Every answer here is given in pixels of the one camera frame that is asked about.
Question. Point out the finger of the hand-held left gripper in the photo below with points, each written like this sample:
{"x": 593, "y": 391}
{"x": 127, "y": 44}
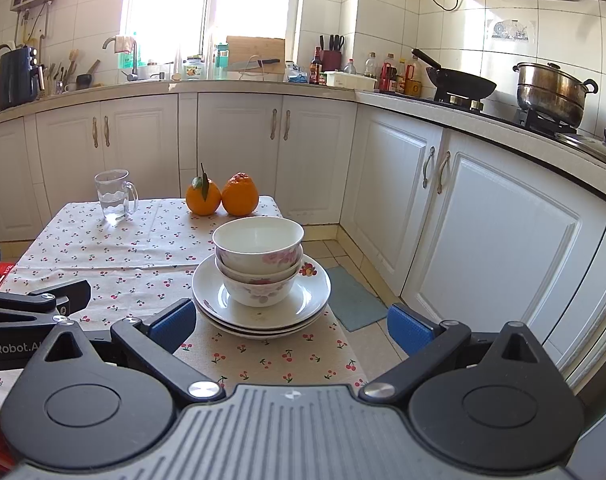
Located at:
{"x": 68, "y": 296}

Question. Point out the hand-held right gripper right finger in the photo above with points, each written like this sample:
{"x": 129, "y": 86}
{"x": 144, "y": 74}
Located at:
{"x": 408, "y": 329}

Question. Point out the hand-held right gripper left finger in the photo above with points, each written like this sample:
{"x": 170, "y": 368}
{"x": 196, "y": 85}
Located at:
{"x": 175, "y": 324}

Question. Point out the white pink-floral bowl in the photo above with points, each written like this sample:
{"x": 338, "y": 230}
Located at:
{"x": 258, "y": 240}
{"x": 243, "y": 274}
{"x": 258, "y": 295}

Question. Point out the white stained fruit-print plate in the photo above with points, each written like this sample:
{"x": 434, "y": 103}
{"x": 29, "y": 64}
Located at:
{"x": 303, "y": 300}

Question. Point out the grey floor mat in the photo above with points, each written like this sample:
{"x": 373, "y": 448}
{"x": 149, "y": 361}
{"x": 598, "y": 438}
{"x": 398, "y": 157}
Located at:
{"x": 353, "y": 300}

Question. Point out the cherry-print tablecloth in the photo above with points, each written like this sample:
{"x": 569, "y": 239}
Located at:
{"x": 133, "y": 260}

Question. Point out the glass mug with water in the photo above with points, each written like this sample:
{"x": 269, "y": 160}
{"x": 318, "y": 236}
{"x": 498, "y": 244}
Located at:
{"x": 113, "y": 205}

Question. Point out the orange with green leaf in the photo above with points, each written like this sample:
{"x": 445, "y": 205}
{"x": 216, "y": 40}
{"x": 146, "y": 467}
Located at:
{"x": 203, "y": 202}

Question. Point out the bumpy orange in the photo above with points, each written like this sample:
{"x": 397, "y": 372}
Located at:
{"x": 240, "y": 195}

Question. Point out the utensil holder with utensils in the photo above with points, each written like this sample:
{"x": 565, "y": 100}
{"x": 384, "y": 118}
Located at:
{"x": 60, "y": 82}

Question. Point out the small black pot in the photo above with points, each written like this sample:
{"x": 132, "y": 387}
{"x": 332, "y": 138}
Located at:
{"x": 84, "y": 81}

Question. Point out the black air fryer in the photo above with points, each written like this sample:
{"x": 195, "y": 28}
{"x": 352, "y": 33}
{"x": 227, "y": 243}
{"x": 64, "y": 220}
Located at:
{"x": 18, "y": 80}

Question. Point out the black gas stove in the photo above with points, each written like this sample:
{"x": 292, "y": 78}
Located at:
{"x": 503, "y": 115}

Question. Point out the green detergent bottle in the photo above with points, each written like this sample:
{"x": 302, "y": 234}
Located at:
{"x": 123, "y": 60}

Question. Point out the metal faucet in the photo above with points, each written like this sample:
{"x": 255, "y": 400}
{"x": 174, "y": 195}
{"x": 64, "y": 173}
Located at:
{"x": 134, "y": 62}

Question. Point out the black wok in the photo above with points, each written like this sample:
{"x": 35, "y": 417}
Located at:
{"x": 463, "y": 85}

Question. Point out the red cooking oil bottle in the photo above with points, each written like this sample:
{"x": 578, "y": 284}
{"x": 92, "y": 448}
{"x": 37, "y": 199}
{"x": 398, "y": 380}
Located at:
{"x": 388, "y": 77}

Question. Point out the white rectangular container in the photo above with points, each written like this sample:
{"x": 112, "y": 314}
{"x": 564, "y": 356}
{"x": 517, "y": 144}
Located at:
{"x": 350, "y": 81}

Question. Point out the stone kitchen countertop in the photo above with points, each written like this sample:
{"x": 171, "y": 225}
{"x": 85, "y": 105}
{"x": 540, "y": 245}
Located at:
{"x": 263, "y": 85}

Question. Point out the floral glass jar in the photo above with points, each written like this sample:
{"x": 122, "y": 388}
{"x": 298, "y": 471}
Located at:
{"x": 194, "y": 70}

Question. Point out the pink cloth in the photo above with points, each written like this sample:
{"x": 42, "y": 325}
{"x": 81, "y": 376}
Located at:
{"x": 124, "y": 44}

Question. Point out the steel pot lid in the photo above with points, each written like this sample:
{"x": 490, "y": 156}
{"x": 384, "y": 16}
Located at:
{"x": 593, "y": 147}

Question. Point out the teal bottle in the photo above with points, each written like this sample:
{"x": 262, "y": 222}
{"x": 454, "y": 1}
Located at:
{"x": 222, "y": 62}

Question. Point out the clear plastic bottle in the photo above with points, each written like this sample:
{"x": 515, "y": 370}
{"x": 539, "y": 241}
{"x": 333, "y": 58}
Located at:
{"x": 351, "y": 67}
{"x": 371, "y": 66}

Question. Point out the steel cooking pot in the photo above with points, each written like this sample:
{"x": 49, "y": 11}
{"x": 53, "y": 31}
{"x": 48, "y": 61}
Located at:
{"x": 548, "y": 95}

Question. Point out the dark sauce bottle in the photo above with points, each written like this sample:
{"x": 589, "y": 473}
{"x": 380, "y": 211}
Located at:
{"x": 316, "y": 70}

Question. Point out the blue white packet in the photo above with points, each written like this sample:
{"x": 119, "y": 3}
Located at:
{"x": 297, "y": 76}

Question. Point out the red knife block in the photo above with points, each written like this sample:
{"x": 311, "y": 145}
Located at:
{"x": 331, "y": 60}

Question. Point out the wooden cutting board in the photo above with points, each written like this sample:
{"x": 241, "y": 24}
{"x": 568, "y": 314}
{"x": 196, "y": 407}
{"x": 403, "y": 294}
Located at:
{"x": 255, "y": 50}

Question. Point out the kitchen window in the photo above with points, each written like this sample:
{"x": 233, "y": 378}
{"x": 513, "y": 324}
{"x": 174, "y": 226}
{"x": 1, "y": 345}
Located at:
{"x": 173, "y": 0}

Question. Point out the wall sticker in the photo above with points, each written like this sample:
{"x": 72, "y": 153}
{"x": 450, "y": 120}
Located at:
{"x": 508, "y": 30}

